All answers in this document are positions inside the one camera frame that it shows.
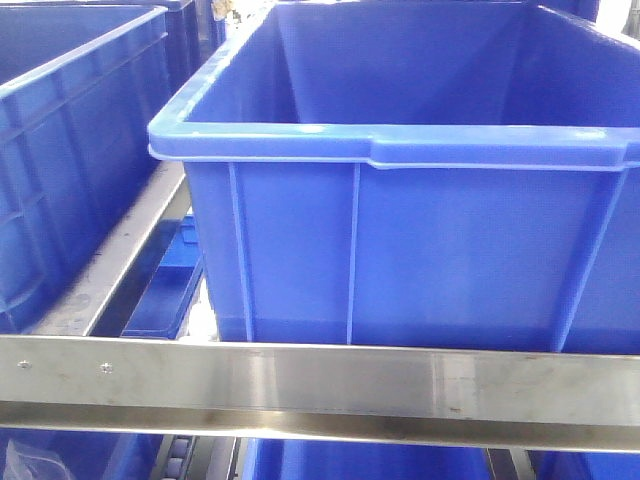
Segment middle blue shelf crate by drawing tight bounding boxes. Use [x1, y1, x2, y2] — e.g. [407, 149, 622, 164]
[148, 1, 639, 354]

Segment blue shelf crate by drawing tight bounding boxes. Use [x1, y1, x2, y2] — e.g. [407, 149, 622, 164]
[148, 1, 639, 354]
[1, 5, 170, 334]

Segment lower blue bin below shelf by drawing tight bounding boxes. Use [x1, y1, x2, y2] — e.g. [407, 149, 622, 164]
[242, 439, 490, 479]

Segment left blue shelf crate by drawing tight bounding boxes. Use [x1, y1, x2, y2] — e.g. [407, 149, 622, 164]
[1, 5, 170, 334]

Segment stainless steel shelf rail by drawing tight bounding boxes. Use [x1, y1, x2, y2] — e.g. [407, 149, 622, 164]
[1, 158, 639, 452]

